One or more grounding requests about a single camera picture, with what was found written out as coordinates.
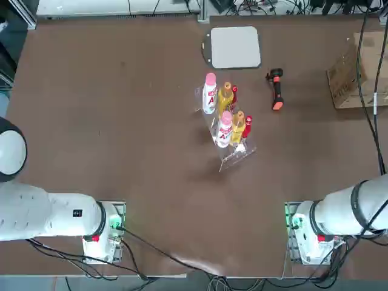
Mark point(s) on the orange black barcode scanner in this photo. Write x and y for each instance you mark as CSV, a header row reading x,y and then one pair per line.
x,y
276,88

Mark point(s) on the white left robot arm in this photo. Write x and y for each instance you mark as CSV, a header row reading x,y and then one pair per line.
x,y
45,212

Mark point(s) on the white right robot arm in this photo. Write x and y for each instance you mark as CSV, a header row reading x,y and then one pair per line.
x,y
333,212

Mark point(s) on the brown cardboard box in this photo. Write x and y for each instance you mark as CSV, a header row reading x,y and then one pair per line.
x,y
348,78

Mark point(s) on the white bottle with pink cap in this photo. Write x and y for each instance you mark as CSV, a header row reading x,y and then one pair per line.
x,y
225,130
209,97

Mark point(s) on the yellow drink bottle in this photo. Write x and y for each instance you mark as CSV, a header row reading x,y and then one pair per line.
x,y
237,130
224,97

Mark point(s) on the clear acrylic bottle shelf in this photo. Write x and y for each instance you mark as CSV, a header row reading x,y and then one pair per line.
x,y
239,154

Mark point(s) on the red cola bottle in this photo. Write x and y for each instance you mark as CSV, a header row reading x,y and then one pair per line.
x,y
234,95
247,128

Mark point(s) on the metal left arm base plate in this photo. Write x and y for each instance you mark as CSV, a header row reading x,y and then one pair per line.
x,y
121,209

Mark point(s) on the white pad with black frame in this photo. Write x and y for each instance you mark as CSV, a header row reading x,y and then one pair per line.
x,y
235,47

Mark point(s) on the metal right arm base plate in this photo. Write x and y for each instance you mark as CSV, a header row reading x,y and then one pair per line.
x,y
287,230

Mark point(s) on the thick aluminium profile rail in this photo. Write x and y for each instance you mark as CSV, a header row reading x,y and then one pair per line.
x,y
106,9

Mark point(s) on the short aluminium profile post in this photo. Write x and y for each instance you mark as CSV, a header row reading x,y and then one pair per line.
x,y
27,16

